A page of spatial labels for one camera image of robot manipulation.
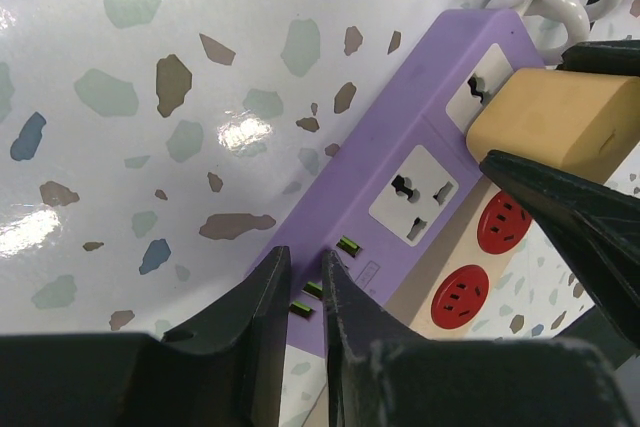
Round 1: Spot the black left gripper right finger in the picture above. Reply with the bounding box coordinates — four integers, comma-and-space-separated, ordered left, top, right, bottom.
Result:
322, 250, 635, 426

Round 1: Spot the purple power strip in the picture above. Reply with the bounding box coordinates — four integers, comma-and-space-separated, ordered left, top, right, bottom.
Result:
271, 9, 543, 356

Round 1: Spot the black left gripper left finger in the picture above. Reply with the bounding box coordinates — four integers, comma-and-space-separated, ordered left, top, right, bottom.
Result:
1, 246, 291, 426

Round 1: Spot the orange yellow charger plug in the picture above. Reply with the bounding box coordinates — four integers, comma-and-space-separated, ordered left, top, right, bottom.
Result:
466, 69, 639, 184

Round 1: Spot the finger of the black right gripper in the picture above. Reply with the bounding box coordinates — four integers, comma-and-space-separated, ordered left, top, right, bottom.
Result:
557, 39, 640, 77
480, 150, 639, 332

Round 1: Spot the beige red power strip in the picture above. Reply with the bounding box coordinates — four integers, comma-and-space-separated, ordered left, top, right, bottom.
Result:
385, 177, 532, 340

